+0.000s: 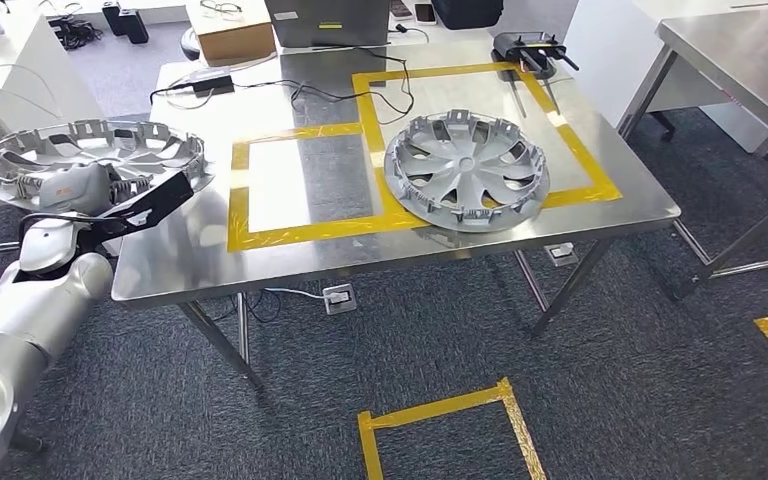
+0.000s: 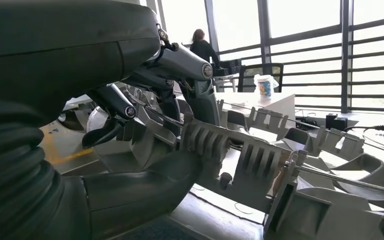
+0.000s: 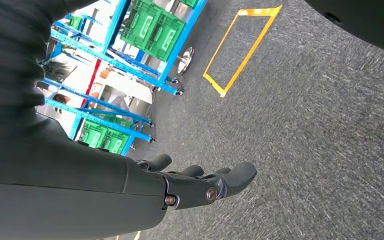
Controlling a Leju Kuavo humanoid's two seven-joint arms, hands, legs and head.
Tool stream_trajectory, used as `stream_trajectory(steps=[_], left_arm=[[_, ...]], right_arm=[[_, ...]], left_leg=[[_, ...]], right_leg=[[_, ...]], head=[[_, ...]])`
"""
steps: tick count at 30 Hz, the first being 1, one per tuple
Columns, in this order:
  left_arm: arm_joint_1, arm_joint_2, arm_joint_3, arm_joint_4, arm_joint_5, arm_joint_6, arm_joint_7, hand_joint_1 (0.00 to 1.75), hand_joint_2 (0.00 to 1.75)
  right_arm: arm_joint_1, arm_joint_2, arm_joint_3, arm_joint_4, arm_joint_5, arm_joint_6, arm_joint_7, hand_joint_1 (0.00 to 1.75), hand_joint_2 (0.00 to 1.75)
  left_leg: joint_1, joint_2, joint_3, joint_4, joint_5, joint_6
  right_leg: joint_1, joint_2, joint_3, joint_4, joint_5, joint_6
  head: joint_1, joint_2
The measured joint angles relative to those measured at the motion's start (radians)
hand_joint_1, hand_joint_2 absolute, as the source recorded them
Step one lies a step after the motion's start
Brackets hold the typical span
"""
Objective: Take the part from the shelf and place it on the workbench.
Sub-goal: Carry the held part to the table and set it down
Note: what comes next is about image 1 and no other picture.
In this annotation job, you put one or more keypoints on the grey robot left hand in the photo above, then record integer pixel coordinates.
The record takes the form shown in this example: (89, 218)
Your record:
(79, 192)

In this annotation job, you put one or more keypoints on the grey plastic wheel hubcap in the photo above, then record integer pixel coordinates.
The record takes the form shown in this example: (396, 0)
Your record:
(467, 172)
(126, 149)

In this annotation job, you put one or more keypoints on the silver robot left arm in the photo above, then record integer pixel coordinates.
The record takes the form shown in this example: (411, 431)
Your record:
(26, 318)

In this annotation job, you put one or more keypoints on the steel top workbench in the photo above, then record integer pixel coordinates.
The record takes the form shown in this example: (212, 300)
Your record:
(331, 172)

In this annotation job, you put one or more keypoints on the white desk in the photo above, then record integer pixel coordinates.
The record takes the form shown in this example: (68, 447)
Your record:
(33, 73)

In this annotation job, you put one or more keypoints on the black power adapter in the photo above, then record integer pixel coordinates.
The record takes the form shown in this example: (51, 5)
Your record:
(213, 84)

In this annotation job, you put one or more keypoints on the black floor box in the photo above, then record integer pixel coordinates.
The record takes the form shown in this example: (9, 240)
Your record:
(135, 28)
(111, 18)

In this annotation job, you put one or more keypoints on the black round stool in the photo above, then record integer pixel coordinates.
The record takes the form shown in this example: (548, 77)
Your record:
(190, 43)

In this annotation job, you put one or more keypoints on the brown cardboard box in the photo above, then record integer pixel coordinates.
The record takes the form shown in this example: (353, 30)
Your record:
(235, 36)

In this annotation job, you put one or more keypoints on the eyeglasses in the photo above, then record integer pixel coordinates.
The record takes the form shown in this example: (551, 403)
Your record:
(220, 6)

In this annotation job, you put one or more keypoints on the floor socket box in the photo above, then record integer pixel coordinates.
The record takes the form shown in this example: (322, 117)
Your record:
(339, 299)
(561, 254)

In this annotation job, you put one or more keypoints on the grey laptop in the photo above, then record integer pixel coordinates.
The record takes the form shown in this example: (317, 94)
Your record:
(331, 23)

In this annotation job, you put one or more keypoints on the black case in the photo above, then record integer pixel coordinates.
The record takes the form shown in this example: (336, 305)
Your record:
(467, 13)

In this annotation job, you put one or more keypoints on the black device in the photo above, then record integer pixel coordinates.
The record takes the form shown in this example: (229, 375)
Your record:
(530, 46)

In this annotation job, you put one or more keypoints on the large yellow tape outline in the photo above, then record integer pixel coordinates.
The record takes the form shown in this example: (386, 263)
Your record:
(583, 159)

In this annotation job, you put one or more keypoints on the black chair base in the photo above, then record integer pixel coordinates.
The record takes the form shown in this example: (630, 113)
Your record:
(662, 126)

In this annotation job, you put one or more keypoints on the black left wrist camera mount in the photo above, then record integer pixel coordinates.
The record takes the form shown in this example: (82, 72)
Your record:
(159, 195)

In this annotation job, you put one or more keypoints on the steel frame table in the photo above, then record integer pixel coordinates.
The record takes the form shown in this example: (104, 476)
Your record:
(742, 60)

